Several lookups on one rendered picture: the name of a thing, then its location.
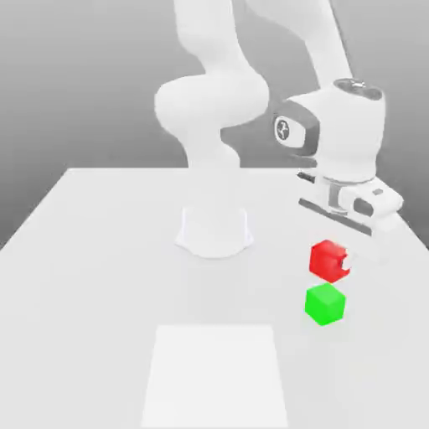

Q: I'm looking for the small green cube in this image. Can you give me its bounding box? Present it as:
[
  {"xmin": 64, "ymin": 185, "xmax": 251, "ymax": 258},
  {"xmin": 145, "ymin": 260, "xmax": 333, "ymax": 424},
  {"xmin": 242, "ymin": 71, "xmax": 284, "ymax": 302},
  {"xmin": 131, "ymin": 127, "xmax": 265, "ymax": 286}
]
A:
[{"xmin": 303, "ymin": 282, "xmax": 347, "ymax": 327}]

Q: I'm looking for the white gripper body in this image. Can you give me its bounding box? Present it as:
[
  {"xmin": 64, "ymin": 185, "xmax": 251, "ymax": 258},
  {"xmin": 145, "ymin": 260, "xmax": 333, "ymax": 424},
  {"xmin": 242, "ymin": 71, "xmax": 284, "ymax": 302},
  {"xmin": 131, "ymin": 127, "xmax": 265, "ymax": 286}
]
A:
[{"xmin": 297, "ymin": 197, "xmax": 404, "ymax": 266}]

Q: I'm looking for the small red cube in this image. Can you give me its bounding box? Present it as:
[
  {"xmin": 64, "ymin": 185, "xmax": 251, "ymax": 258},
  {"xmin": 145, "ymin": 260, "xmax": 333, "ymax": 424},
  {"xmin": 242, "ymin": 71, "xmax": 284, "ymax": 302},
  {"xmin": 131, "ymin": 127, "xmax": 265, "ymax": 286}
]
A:
[{"xmin": 308, "ymin": 239, "xmax": 353, "ymax": 285}]

